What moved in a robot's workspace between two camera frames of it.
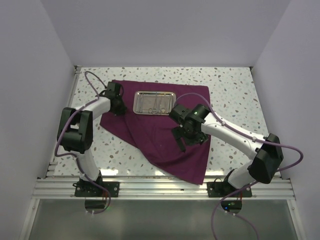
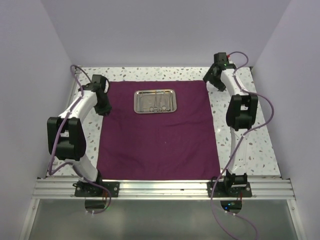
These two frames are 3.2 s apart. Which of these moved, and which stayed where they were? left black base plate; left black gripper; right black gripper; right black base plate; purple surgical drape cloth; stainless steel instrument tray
Moved: purple surgical drape cloth; left black gripper; right black gripper
Stayed: left black base plate; stainless steel instrument tray; right black base plate
